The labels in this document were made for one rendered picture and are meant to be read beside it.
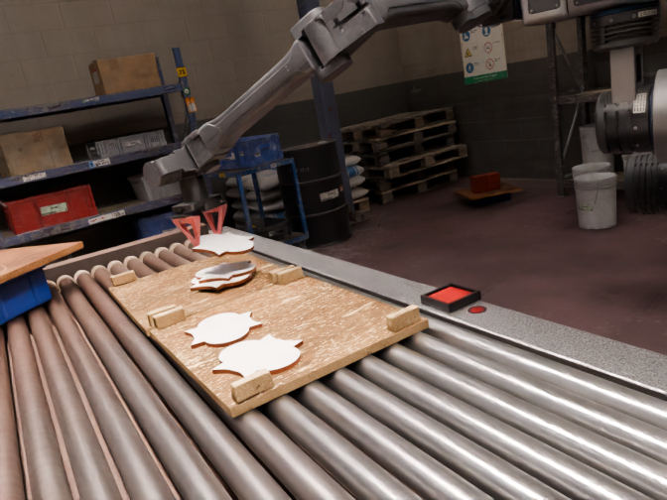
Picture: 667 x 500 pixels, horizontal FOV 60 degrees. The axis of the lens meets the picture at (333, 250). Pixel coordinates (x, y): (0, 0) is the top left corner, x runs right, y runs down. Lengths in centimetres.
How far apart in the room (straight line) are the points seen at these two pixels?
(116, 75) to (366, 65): 325
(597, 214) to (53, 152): 431
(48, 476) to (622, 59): 128
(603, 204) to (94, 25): 466
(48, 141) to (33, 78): 80
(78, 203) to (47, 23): 169
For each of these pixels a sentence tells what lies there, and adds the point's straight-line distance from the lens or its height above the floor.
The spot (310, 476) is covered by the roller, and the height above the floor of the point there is 92.
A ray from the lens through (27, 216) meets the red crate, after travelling 525.
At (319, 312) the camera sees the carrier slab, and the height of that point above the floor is 94.
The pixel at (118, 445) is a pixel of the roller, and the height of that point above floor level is 92.
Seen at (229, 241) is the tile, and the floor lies 103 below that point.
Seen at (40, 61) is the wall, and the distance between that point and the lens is 599.
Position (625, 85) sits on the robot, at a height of 121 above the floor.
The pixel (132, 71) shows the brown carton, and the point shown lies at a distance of 546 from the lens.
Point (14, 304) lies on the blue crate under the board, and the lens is 160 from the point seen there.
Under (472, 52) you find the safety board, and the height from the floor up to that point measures 144.
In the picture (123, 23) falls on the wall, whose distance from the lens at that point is 621.
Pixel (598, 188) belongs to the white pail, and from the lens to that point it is 457.
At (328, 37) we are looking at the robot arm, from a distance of 105.
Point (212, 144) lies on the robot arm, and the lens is 123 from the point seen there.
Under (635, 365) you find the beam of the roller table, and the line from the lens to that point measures 84.
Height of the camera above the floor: 131
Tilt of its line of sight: 15 degrees down
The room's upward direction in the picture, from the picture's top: 10 degrees counter-clockwise
